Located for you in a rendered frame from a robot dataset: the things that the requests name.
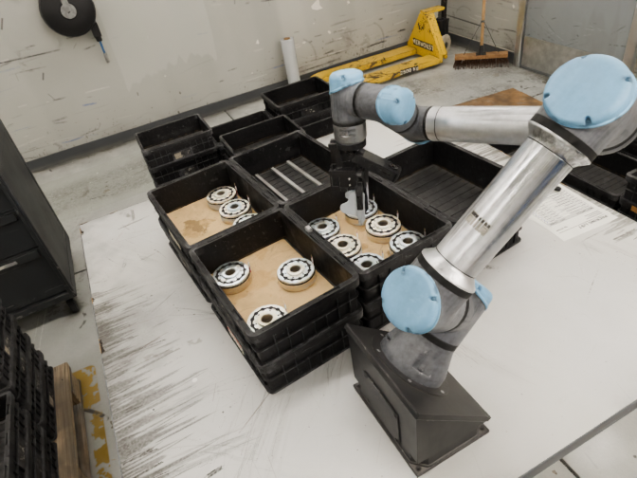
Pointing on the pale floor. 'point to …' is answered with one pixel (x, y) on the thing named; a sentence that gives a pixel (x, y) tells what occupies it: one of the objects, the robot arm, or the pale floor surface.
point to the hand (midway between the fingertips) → (365, 214)
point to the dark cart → (30, 241)
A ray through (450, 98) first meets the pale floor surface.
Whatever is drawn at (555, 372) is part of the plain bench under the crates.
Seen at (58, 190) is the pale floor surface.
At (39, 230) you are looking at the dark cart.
